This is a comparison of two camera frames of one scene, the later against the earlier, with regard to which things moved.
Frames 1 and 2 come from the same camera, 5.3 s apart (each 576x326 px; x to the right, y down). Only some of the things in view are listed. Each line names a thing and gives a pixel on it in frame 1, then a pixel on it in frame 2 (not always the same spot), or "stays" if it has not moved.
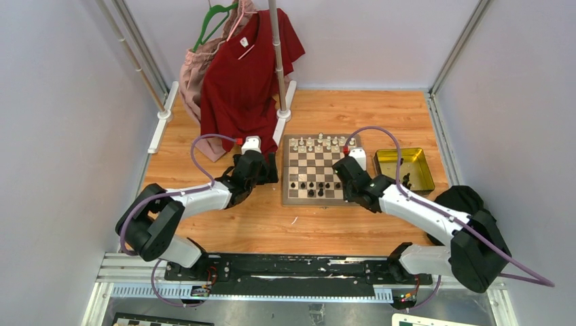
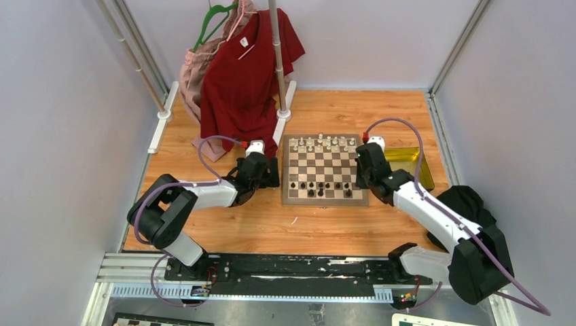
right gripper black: [346, 195] → [360, 183]
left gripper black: [268, 175] stays
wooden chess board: [308, 178] stays
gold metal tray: [412, 161] stays
